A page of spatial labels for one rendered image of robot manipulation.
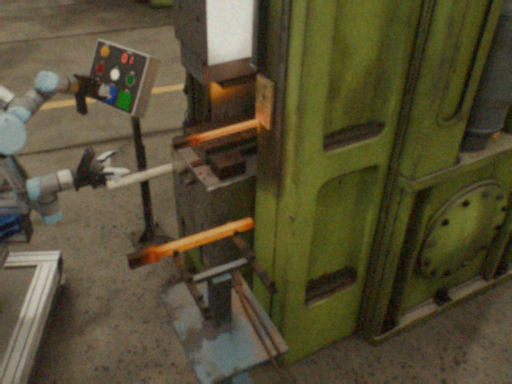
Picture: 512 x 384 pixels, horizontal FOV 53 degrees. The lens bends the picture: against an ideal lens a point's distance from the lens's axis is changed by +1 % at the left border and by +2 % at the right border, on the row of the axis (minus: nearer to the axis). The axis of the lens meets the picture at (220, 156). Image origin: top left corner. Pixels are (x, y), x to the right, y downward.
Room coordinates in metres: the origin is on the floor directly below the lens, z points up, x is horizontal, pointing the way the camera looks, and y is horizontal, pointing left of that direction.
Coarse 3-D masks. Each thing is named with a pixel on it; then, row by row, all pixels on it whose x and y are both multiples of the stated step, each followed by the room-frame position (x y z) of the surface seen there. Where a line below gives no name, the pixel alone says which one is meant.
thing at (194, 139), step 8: (256, 120) 1.86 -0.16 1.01; (224, 128) 1.80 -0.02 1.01; (232, 128) 1.80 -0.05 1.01; (240, 128) 1.81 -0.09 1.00; (192, 136) 1.74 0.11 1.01; (200, 136) 1.74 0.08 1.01; (208, 136) 1.75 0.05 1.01; (176, 144) 1.68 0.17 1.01; (184, 144) 1.71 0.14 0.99; (192, 144) 1.72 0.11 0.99
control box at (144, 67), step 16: (96, 48) 2.30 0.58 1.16; (112, 48) 2.24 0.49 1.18; (96, 64) 2.25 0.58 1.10; (112, 64) 2.20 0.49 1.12; (128, 64) 2.15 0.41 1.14; (144, 64) 2.10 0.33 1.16; (112, 80) 2.15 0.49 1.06; (144, 80) 2.07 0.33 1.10; (144, 96) 2.06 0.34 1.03; (128, 112) 2.02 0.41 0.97; (144, 112) 2.06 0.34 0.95
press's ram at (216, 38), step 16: (176, 0) 1.85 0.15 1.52; (192, 0) 1.73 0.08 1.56; (208, 0) 1.63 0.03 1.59; (224, 0) 1.65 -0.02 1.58; (240, 0) 1.68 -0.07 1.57; (176, 16) 1.86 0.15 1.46; (192, 16) 1.73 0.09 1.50; (208, 16) 1.63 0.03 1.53; (224, 16) 1.65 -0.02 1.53; (240, 16) 1.68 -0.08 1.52; (176, 32) 1.87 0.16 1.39; (192, 32) 1.74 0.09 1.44; (208, 32) 1.63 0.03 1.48; (224, 32) 1.65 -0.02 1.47; (240, 32) 1.68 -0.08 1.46; (192, 48) 1.74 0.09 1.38; (208, 48) 1.63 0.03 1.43; (224, 48) 1.65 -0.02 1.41; (240, 48) 1.68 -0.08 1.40; (208, 64) 1.63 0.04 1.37
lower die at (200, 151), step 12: (228, 120) 1.92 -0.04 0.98; (240, 120) 1.90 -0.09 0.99; (192, 132) 1.80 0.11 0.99; (204, 132) 1.80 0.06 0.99; (228, 132) 1.78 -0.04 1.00; (204, 144) 1.71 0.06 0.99; (216, 144) 1.71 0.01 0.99; (228, 144) 1.72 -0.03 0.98; (240, 144) 1.74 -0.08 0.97; (204, 156) 1.68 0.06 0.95
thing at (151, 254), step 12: (216, 228) 1.26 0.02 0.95; (228, 228) 1.26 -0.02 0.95; (240, 228) 1.27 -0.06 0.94; (180, 240) 1.20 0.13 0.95; (192, 240) 1.20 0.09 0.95; (204, 240) 1.21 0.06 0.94; (132, 252) 1.14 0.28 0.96; (144, 252) 1.14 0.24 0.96; (156, 252) 1.15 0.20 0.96; (168, 252) 1.16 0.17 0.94; (132, 264) 1.12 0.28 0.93; (144, 264) 1.13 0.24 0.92
